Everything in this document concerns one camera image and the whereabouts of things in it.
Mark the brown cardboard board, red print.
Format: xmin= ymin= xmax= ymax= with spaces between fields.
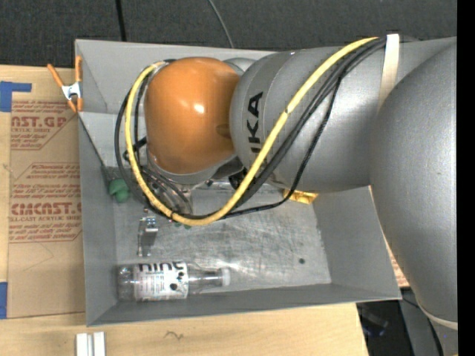
xmin=0 ymin=64 xmax=88 ymax=320

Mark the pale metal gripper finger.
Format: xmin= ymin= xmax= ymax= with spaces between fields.
xmin=137 ymin=216 xmax=160 ymax=258

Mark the green toy vegetable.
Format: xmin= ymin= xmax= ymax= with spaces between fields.
xmin=99 ymin=165 xmax=131 ymax=203

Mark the clear plastic bottle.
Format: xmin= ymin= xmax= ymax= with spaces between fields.
xmin=116 ymin=260 xmax=232 ymax=304

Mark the grey metal bin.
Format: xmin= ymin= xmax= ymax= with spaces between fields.
xmin=73 ymin=38 xmax=404 ymax=328

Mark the gold foil packet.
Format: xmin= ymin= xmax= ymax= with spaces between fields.
xmin=283 ymin=190 xmax=320 ymax=204

